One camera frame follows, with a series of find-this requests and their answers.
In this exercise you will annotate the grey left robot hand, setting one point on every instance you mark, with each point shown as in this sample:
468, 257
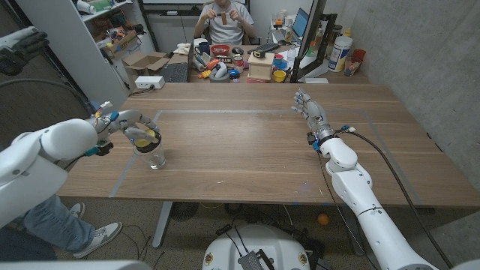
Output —
125, 122

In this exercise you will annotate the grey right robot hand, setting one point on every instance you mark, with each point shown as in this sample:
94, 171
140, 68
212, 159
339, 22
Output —
314, 112

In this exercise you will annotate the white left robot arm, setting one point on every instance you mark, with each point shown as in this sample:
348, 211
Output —
48, 150

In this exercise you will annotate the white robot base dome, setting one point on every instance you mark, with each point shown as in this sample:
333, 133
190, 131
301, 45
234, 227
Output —
258, 240

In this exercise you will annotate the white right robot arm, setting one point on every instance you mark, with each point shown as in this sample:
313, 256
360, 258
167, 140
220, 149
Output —
367, 202

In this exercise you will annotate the clear glass cup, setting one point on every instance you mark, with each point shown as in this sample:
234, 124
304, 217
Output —
155, 161

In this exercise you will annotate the yellow cup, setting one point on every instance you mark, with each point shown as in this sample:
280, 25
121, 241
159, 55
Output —
279, 76

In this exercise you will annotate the red plastic cup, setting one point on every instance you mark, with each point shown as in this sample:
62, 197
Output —
359, 55

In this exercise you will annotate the white power box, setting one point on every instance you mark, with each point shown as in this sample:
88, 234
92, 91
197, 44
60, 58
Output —
150, 81

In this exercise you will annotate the glass jar with colourful items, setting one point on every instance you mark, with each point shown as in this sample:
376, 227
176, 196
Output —
351, 67

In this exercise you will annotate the open cardboard box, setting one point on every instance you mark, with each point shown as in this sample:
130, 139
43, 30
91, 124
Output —
144, 60

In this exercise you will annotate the white canister with blue label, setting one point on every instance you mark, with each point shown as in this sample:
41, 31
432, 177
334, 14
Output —
339, 52

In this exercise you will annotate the white shelf unit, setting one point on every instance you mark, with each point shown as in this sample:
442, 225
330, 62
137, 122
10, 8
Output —
86, 67

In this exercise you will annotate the small wooden drawer box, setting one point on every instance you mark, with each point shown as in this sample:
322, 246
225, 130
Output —
260, 67

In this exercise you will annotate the dark flat keyboard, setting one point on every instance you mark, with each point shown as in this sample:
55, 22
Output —
175, 72

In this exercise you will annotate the yellow black tape measure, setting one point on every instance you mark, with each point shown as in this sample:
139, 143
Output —
258, 54

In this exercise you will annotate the black computer keyboard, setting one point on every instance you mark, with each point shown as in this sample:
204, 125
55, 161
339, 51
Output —
264, 47

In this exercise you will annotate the black monitor on stand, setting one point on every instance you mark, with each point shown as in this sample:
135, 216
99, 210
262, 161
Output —
311, 30

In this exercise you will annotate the open laptop with blue screen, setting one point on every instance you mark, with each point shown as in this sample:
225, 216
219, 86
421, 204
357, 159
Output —
300, 22

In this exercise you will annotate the printed tin can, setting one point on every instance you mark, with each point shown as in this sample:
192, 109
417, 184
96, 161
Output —
238, 62

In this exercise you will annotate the white folded cloth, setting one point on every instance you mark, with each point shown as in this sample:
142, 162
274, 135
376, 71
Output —
182, 48

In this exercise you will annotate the black computer mouse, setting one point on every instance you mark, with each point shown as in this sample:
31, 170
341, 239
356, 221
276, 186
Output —
237, 50

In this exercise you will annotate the white grey sneaker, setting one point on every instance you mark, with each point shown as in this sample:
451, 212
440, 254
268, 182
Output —
101, 236
78, 210

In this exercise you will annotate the orange and yellow tool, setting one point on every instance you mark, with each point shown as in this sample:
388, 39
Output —
210, 67

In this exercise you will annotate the grey tape dispenser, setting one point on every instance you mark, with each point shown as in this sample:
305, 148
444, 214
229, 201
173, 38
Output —
219, 75

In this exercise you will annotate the black round floor fan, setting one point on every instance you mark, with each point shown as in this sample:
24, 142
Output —
183, 210

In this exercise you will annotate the dark blue mug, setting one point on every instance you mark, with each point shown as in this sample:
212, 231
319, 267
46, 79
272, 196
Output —
203, 48

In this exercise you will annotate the orange ball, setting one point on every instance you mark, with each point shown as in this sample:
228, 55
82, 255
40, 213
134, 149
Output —
323, 219

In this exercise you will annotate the red bowl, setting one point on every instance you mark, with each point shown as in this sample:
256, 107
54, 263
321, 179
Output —
220, 50

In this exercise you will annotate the seated person in grey shirt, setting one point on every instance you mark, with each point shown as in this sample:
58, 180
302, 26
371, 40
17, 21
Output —
225, 26

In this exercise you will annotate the standing person in jeans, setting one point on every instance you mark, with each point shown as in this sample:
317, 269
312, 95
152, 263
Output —
56, 225

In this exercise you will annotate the white and black tracking glove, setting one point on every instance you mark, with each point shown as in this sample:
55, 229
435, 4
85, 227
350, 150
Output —
22, 45

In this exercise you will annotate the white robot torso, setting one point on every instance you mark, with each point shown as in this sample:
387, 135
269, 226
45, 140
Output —
75, 265

